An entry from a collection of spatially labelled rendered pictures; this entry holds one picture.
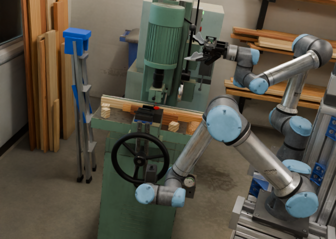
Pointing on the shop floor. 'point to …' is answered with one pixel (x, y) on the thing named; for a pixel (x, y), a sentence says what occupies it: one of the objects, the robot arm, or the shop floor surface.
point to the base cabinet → (130, 205)
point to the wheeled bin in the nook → (133, 40)
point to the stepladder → (77, 35)
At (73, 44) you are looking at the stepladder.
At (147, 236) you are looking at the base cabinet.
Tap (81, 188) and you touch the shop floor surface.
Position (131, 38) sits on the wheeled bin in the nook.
